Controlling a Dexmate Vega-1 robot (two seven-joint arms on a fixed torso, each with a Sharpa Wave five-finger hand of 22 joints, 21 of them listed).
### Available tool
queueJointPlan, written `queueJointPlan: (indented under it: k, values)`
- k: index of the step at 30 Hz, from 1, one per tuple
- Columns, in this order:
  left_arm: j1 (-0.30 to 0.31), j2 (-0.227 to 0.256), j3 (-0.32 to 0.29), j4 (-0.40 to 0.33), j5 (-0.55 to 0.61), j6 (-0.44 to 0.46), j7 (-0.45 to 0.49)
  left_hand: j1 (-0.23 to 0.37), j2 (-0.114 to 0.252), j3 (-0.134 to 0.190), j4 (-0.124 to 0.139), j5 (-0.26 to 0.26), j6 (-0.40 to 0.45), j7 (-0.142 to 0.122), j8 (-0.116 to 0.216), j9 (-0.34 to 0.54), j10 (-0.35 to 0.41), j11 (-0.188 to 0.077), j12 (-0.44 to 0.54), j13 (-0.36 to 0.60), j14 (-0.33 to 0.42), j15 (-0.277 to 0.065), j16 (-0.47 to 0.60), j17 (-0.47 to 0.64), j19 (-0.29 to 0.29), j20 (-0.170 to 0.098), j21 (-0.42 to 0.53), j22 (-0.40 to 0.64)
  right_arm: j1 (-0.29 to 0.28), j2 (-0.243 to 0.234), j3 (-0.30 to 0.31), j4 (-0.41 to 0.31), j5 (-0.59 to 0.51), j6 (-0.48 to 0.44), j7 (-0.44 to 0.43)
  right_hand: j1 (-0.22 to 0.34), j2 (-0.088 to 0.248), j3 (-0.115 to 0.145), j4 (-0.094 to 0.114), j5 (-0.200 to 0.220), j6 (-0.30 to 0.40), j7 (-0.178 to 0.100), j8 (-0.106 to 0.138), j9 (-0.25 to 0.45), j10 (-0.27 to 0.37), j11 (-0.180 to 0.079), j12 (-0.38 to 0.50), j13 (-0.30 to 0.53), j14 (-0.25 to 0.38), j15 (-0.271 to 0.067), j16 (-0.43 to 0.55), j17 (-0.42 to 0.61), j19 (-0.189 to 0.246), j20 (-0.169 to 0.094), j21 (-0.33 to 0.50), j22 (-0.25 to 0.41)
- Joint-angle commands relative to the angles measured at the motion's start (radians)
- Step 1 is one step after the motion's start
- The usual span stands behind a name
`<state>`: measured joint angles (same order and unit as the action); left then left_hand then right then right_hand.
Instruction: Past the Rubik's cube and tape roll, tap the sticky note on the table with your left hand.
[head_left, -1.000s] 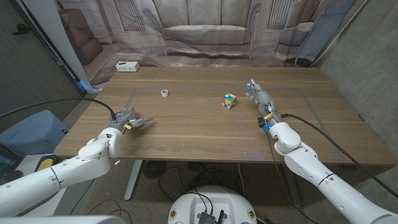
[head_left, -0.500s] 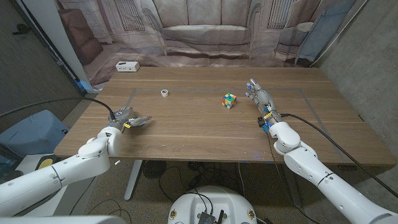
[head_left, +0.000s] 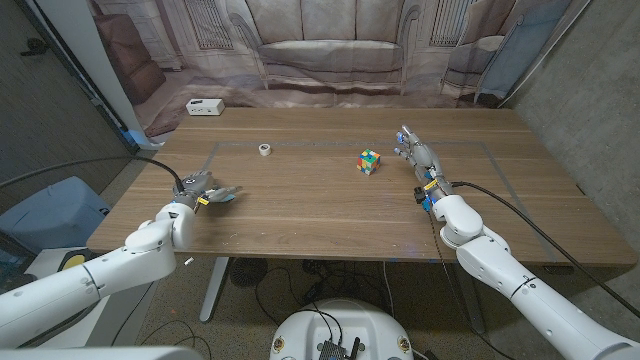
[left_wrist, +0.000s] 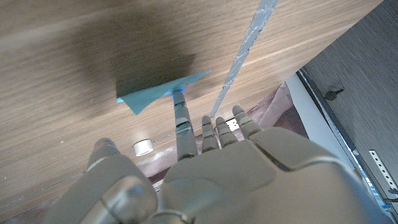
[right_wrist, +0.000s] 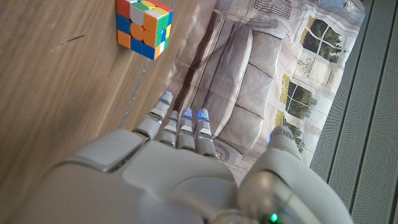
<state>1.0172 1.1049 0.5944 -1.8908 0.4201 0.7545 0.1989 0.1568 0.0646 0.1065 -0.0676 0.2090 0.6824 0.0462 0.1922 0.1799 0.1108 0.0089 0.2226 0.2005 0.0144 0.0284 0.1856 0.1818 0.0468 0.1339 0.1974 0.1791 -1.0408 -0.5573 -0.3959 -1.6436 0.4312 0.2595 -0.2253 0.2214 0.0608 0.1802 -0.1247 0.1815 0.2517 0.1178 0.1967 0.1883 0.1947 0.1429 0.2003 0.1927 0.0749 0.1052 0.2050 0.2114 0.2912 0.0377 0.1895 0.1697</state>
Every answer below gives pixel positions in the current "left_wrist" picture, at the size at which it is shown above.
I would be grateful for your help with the grey tape outline strip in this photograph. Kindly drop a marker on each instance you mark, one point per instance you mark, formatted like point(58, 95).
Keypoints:
point(248, 43)

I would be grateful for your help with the white perforated metal rail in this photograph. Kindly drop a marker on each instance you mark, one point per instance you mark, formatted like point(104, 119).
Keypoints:
point(382, 168)

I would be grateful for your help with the blue cloth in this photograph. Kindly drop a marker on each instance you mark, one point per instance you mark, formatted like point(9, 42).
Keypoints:
point(149, 95)

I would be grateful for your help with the white tape roll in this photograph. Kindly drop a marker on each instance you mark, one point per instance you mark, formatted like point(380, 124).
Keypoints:
point(143, 147)

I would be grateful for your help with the white door frame post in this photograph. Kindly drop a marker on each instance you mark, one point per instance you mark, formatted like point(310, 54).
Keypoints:
point(314, 115)

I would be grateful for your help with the white power strip box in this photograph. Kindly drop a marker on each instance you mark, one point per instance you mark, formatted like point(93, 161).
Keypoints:
point(233, 124)

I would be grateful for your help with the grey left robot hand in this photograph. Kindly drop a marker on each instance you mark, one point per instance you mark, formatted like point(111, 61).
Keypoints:
point(248, 183)

